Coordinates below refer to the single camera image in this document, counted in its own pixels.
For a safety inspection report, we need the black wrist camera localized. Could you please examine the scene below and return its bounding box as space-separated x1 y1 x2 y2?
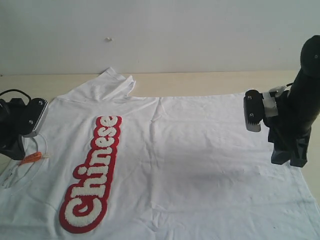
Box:
20 97 49 138
243 89 265 133

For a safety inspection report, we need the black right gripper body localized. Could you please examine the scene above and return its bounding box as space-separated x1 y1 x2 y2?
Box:
267 97 312 167

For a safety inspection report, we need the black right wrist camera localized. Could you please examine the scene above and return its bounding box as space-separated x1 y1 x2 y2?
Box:
243 89 265 133

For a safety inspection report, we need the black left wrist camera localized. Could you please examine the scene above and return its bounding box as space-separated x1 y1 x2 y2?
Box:
20 97 49 138

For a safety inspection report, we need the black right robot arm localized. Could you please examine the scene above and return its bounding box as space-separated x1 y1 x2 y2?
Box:
263 35 320 168

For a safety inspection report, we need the white t-shirt red lettering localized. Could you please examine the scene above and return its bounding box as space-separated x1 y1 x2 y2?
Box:
0 68 320 240

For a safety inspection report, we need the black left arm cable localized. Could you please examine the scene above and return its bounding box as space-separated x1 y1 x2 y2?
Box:
0 89 32 104

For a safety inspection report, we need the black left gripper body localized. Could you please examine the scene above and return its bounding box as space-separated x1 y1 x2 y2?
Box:
0 98 26 160

